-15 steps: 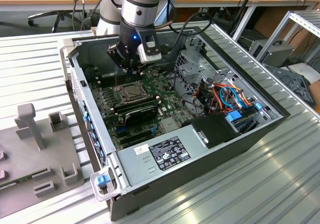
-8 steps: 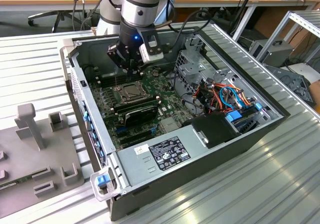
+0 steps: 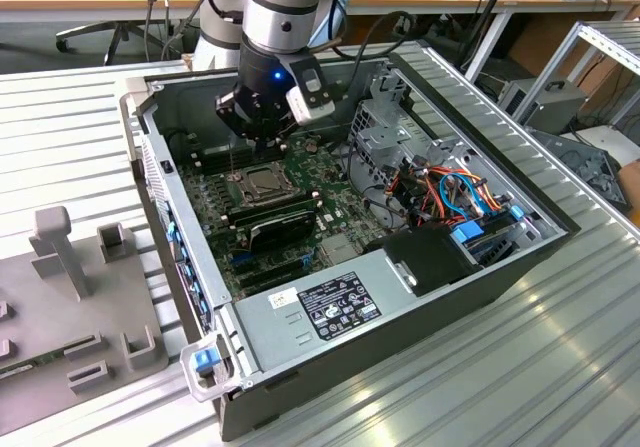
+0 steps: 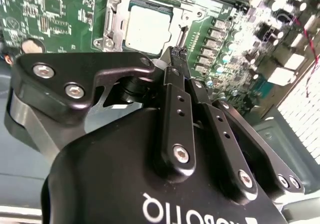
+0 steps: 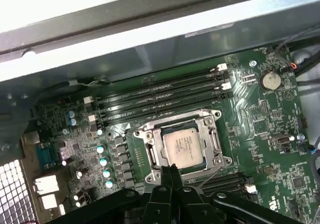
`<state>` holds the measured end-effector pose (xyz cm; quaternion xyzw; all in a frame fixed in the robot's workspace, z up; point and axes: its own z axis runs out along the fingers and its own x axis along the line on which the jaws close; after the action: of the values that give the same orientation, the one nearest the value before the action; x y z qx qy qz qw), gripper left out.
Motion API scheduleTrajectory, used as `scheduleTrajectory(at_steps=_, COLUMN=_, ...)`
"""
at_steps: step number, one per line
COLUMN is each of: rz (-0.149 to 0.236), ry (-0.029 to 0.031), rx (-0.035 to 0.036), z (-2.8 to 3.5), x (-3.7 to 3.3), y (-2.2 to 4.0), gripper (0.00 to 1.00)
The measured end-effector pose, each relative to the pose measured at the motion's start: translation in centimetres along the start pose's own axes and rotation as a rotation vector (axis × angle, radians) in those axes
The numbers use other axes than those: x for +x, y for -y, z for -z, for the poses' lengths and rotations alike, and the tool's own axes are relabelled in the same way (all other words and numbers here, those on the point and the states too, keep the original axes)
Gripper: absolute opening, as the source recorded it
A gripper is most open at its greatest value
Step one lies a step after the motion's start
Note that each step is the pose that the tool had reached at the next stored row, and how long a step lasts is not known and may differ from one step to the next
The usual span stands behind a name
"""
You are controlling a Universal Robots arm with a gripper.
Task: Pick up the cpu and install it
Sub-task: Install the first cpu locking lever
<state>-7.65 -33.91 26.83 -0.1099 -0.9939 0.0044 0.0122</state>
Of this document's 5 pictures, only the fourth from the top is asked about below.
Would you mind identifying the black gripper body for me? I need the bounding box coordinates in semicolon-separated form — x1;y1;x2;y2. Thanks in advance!
40;107;288;224

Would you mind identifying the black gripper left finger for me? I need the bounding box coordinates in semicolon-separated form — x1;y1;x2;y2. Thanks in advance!
3;46;198;182

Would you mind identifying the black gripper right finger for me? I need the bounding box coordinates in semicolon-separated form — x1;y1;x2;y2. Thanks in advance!
179;47;306;206

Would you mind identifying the metal socket cover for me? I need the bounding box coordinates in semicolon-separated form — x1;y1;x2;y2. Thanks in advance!
106;0;210;56

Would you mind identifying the silver green CPU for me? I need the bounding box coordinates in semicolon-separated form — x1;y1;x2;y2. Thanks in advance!
123;5;174;56

